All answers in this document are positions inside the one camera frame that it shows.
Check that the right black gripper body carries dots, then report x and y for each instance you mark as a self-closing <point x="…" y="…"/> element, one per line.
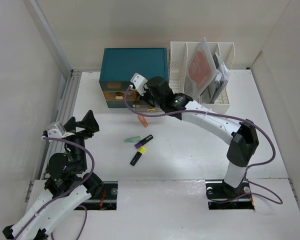
<point x="148" y="98"/>

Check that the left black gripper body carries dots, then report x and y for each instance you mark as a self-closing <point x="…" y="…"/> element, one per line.
<point x="88" y="132"/>

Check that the orange highlighter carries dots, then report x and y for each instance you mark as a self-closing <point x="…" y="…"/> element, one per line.
<point x="143" y="121"/>

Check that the purple cap black highlighter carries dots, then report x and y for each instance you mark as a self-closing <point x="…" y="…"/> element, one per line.
<point x="143" y="141"/>

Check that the pale green highlighter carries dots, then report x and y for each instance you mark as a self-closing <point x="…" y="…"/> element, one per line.
<point x="134" y="139"/>

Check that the red booklet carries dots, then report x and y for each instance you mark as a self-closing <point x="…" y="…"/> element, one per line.
<point x="200" y="70"/>

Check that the yellow cap black highlighter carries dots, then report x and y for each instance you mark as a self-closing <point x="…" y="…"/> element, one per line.
<point x="137" y="156"/>

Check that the grey setup guide manual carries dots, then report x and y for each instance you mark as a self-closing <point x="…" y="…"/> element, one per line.
<point x="215" y="88"/>

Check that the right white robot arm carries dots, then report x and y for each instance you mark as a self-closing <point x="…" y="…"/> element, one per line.
<point x="241" y="136"/>

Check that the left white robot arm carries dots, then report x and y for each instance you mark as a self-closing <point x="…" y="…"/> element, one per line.
<point x="69" y="183"/>

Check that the teal desktop drawer cabinet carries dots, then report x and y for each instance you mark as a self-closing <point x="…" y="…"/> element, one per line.
<point x="120" y="64"/>

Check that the white file organizer rack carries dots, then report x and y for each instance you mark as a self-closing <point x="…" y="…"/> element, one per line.
<point x="180" y="56"/>

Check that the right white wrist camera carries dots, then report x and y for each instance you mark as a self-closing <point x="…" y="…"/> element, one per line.
<point x="138" y="81"/>

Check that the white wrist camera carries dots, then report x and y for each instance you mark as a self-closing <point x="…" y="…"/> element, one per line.
<point x="55" y="130"/>
<point x="138" y="81"/>

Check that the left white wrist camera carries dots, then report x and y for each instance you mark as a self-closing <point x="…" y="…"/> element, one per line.
<point x="55" y="130"/>

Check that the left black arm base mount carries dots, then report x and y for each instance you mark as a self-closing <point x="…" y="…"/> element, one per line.
<point x="106" y="200"/>

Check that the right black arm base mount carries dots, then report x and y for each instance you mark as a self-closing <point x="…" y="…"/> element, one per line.
<point x="220" y="196"/>

